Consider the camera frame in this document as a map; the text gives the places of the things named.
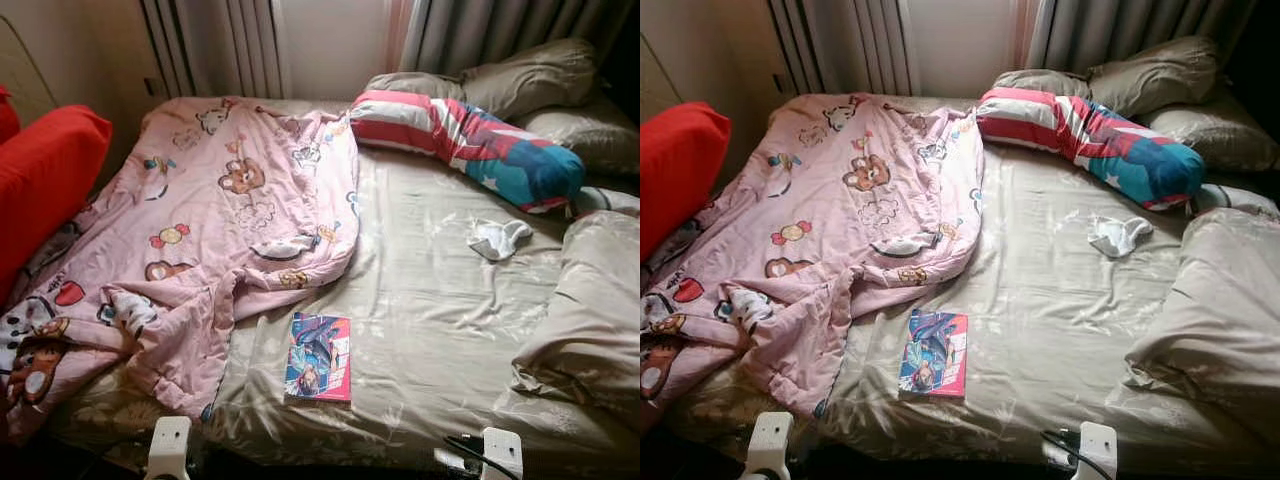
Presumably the beige floral bedsheet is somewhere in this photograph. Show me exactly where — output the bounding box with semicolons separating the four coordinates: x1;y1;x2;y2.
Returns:
45;95;641;476
665;95;1280;476

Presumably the blue pink comic book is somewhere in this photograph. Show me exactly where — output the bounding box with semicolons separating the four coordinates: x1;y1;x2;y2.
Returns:
897;308;969;399
284;312;353;403

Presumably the beige duvet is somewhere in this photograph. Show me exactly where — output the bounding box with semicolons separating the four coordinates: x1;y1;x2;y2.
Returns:
510;210;641;421
1125;208;1280;441

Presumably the white sock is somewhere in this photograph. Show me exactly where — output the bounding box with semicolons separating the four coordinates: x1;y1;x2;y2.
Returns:
468;218;534;263
1088;215;1154;259

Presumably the pale patterned pillow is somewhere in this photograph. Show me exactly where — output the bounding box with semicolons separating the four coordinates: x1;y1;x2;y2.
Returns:
572;185;641;219
1192;182;1280;223

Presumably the striped red blue bolster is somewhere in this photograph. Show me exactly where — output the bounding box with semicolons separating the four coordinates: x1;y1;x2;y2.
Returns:
977;87;1206;211
350;90;586;213

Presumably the pink cartoon print blanket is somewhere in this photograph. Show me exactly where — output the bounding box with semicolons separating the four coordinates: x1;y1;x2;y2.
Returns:
0;95;361;441
640;92;986;421

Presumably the plump beige pillow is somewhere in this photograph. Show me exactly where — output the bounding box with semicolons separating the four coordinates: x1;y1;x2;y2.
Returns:
1140;95;1280;173
515;95;641;179

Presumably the large red cushion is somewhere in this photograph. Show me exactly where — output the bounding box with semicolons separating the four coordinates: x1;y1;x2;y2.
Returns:
640;100;733;261
0;105;113;301

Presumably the flat beige pillow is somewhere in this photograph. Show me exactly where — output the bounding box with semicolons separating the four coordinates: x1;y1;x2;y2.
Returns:
992;68;1091;99
365;72;466;101

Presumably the crumpled beige pillow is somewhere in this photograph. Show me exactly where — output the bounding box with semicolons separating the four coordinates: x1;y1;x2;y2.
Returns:
1085;35;1219;119
460;38;599;121

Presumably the pink sheer curtain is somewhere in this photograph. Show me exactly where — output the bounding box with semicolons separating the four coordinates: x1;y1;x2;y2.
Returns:
385;0;416;71
1012;0;1041;69

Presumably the grey curtain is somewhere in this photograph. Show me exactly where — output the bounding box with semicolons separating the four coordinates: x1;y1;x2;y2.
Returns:
1028;0;1261;73
400;0;636;76

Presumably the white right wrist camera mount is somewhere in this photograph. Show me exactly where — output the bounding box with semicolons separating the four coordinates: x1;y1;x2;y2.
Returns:
1075;422;1119;480
480;427;524;480

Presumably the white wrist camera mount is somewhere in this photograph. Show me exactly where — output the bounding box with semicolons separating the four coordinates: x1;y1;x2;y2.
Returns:
748;412;794;480
1075;422;1119;480
480;427;524;480
147;415;193;480

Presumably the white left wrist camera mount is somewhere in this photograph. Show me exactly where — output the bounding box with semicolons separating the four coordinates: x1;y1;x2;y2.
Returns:
748;412;794;480
147;415;193;480

